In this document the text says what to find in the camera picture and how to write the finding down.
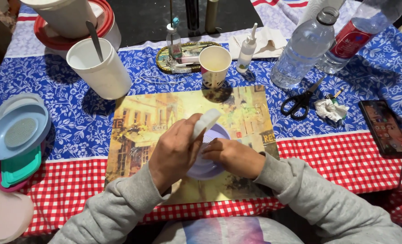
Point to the person's left hand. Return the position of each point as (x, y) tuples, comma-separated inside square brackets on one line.
[(173, 154)]

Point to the person's right hand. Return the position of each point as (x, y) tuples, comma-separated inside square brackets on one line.
[(236, 157)]

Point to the person's left fingers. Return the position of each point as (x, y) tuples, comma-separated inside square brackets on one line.
[(195, 142)]

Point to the person's right fingers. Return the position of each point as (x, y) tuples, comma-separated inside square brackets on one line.
[(211, 150)]

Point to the lilac plastic soap dish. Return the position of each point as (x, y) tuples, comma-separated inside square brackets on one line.
[(211, 159)]

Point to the white soap bar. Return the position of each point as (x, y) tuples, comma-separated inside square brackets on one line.
[(206, 122)]

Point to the painted street scene placemat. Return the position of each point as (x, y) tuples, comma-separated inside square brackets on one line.
[(143, 135)]

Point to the patterned paper cup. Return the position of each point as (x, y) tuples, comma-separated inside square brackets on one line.
[(214, 67)]

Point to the person's lap clothing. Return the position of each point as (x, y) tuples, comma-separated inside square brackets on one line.
[(228, 230)]

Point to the gold rimmed decorative tray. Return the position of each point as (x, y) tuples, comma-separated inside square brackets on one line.
[(187, 56)]

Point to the small bottle with teal cap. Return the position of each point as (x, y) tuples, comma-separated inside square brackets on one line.
[(173, 40)]

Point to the white squeeze glue bottle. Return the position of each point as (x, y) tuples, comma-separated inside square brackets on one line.
[(246, 50)]

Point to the blue floral checkered tablecloth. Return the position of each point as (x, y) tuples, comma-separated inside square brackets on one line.
[(85, 111)]

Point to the white plastic tub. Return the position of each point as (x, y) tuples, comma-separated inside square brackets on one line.
[(101, 71)]

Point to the white folded cloth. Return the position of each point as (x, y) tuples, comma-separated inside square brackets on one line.
[(272, 42)]

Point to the crumpled white tissue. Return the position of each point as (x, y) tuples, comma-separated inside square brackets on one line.
[(329, 110)]

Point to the black cylindrical bottle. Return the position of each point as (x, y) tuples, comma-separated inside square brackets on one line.
[(192, 15)]

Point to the olive cylindrical bottle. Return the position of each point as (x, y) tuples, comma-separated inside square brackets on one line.
[(211, 15)]

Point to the black mat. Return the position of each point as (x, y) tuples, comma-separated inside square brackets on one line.
[(143, 18)]

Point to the small green gold item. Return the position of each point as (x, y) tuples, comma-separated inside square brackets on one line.
[(334, 95)]

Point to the clear open water bottle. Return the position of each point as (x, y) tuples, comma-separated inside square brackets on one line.
[(304, 50)]

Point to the white tub with red lid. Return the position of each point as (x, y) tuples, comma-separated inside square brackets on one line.
[(107, 32)]

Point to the metal spoon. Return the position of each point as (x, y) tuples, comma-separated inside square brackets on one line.
[(94, 39)]

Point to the black smartphone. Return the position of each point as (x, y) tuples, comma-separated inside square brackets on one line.
[(384, 128)]

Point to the teal plastic lid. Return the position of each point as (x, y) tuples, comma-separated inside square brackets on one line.
[(19, 169)]

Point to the blue plastic soap dish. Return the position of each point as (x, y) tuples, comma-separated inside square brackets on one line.
[(18, 130)]

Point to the large white bucket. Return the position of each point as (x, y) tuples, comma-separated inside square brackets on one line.
[(65, 17)]

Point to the red label water bottle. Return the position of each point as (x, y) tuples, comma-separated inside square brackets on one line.
[(353, 37)]

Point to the pink plastic lid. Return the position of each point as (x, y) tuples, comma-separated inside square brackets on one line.
[(4, 184)]

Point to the pale pink round object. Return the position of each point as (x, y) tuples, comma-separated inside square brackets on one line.
[(6, 211)]

